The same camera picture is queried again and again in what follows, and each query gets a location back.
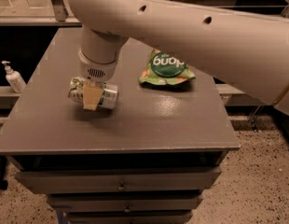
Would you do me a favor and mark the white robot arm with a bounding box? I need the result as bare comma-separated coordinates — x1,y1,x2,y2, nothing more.
68,0,289,116

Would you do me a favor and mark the green chip bag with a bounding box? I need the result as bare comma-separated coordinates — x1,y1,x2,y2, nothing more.
139,49,196,86

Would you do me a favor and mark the grey drawer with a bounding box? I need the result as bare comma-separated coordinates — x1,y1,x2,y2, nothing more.
48,192,202,213
15,167,221,194
68,211,192,224

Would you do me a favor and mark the bottom grey drawer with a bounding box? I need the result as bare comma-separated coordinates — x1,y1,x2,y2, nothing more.
68,211,192,224

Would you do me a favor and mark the grey drawer cabinet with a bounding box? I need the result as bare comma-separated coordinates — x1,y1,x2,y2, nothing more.
0,26,241,224

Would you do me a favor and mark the black cart wheel leg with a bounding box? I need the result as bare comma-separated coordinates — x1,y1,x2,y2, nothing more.
0,156,8,190

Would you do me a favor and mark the middle grey drawer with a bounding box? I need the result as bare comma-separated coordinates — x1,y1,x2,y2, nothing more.
48,192,202,213

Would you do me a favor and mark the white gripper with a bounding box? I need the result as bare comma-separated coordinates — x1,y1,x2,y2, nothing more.
78,49,118,110

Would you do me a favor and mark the top grey drawer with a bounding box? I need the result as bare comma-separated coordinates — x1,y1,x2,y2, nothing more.
15,167,221,194

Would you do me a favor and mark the white pump sanitizer bottle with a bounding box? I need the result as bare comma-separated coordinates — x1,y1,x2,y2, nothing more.
2,61,26,93

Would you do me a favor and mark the white 7up soda can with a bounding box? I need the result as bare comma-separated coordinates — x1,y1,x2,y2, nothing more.
68,77,118,110

